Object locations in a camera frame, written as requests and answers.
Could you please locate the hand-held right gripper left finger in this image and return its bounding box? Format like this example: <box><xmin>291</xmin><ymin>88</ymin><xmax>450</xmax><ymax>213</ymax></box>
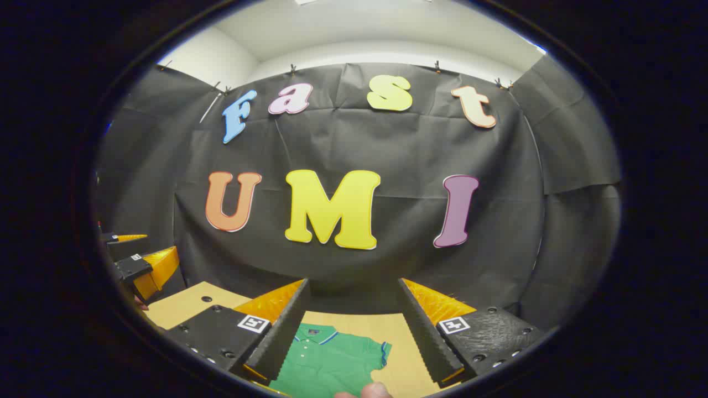
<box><xmin>164</xmin><ymin>278</ymin><xmax>310</xmax><ymax>386</ymax></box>

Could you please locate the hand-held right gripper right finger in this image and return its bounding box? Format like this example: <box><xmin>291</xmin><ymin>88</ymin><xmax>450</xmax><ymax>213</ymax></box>
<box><xmin>398</xmin><ymin>277</ymin><xmax>546</xmax><ymax>389</ymax></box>

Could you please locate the green T-shirt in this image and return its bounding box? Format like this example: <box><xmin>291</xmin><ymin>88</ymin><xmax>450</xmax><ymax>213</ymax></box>
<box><xmin>269</xmin><ymin>323</ymin><xmax>393</xmax><ymax>398</ymax></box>

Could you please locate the black backdrop cloth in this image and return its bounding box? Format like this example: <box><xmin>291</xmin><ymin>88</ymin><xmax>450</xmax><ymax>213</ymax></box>
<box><xmin>94</xmin><ymin>55</ymin><xmax>623</xmax><ymax>332</ymax></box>

